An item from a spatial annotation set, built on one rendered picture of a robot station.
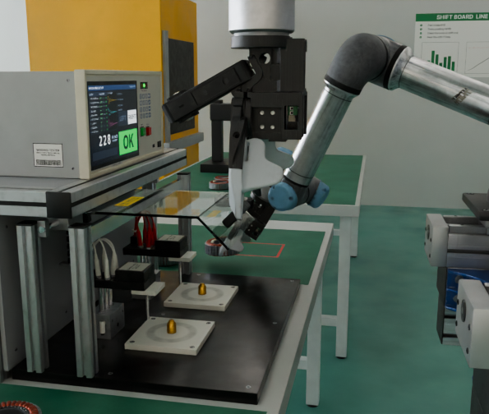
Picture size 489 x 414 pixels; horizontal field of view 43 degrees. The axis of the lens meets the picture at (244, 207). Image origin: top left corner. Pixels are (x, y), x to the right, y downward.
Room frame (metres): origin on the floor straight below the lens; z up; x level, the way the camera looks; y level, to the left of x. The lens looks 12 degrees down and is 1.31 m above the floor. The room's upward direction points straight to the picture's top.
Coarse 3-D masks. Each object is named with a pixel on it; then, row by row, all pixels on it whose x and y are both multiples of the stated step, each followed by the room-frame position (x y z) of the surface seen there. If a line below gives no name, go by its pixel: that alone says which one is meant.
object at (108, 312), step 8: (112, 304) 1.28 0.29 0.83; (120, 304) 1.29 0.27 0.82; (96, 312) 1.24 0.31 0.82; (104, 312) 1.24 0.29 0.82; (112, 312) 1.24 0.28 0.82; (120, 312) 1.27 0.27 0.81; (96, 320) 1.23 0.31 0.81; (104, 320) 1.22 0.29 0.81; (112, 320) 1.23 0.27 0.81; (120, 320) 1.27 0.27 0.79; (96, 328) 1.23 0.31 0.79; (112, 328) 1.23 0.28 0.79; (120, 328) 1.27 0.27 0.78; (104, 336) 1.22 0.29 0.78; (112, 336) 1.23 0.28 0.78
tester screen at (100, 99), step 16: (96, 96) 1.23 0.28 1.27; (112, 96) 1.30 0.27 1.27; (128, 96) 1.39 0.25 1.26; (96, 112) 1.22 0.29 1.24; (112, 112) 1.30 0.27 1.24; (96, 128) 1.22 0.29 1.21; (112, 128) 1.29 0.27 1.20; (128, 128) 1.38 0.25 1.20; (96, 144) 1.22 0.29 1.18; (112, 144) 1.29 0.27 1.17; (96, 160) 1.21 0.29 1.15
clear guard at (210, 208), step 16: (128, 192) 1.31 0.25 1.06; (144, 192) 1.31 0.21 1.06; (160, 192) 1.31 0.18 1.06; (176, 192) 1.31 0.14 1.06; (192, 192) 1.31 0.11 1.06; (208, 192) 1.31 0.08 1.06; (224, 192) 1.31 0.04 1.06; (96, 208) 1.15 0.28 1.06; (112, 208) 1.15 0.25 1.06; (128, 208) 1.15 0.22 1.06; (144, 208) 1.15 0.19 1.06; (160, 208) 1.15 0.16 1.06; (176, 208) 1.15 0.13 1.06; (192, 208) 1.15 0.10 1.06; (208, 208) 1.15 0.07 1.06; (224, 208) 1.22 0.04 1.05; (208, 224) 1.09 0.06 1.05; (240, 224) 1.21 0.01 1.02; (224, 240) 1.09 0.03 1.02
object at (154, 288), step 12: (132, 264) 1.26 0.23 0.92; (144, 264) 1.26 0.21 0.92; (120, 276) 1.22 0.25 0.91; (132, 276) 1.22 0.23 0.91; (144, 276) 1.21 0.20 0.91; (108, 288) 1.22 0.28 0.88; (120, 288) 1.22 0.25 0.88; (132, 288) 1.21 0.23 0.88; (144, 288) 1.21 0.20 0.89; (156, 288) 1.22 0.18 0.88; (108, 300) 1.28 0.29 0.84
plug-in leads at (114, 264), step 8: (104, 240) 1.25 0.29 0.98; (104, 248) 1.23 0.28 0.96; (112, 248) 1.26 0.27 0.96; (96, 256) 1.25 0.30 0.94; (104, 256) 1.23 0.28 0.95; (112, 256) 1.26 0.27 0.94; (96, 264) 1.24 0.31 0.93; (104, 264) 1.23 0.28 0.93; (112, 264) 1.25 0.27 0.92; (96, 272) 1.25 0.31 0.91; (104, 272) 1.23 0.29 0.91; (112, 272) 1.25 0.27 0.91
